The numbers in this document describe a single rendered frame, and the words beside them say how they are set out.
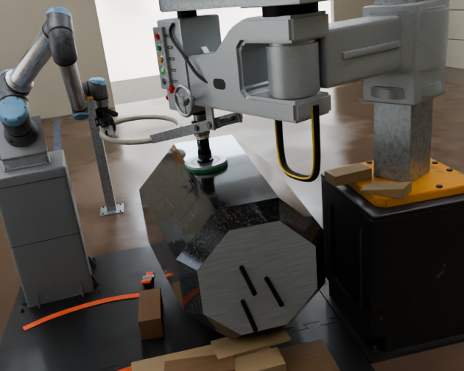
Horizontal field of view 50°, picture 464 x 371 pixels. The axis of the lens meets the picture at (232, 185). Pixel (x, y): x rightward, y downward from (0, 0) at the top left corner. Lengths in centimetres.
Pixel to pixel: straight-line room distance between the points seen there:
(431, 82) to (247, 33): 86
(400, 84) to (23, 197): 208
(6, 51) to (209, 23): 690
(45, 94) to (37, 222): 610
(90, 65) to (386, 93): 721
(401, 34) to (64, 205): 202
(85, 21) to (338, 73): 733
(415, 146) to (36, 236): 213
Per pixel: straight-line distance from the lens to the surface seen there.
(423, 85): 228
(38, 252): 318
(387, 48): 213
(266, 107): 190
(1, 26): 901
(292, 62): 181
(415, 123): 235
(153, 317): 272
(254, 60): 202
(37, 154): 309
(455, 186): 240
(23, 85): 296
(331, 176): 239
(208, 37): 234
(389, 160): 242
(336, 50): 193
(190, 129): 244
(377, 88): 230
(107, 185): 438
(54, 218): 310
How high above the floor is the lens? 167
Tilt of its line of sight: 21 degrees down
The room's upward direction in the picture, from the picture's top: 6 degrees counter-clockwise
